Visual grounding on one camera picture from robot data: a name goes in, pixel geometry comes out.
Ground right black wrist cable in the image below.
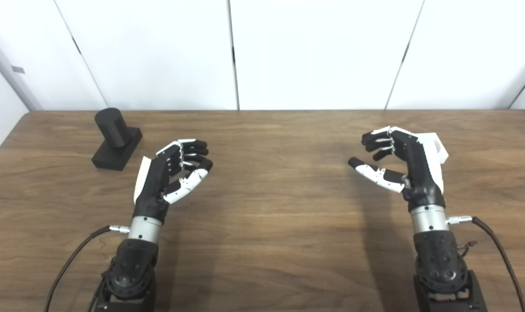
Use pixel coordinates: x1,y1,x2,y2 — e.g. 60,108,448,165
445,215,525,312

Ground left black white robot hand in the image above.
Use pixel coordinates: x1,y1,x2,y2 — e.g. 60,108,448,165
133,139,214,224

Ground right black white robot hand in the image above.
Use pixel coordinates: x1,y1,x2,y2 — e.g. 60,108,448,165
348,126,446,213

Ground black cylinder peg with base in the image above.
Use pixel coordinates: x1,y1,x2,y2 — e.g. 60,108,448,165
91,107,143,172

